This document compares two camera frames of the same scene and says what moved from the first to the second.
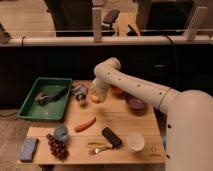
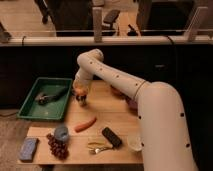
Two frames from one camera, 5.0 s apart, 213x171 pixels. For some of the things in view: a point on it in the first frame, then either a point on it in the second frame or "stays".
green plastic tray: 46,99 stays
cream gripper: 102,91 -> 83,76
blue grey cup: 61,133 stays
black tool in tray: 44,98 stays
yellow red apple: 96,99 -> 80,90
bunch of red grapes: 58,148 stays
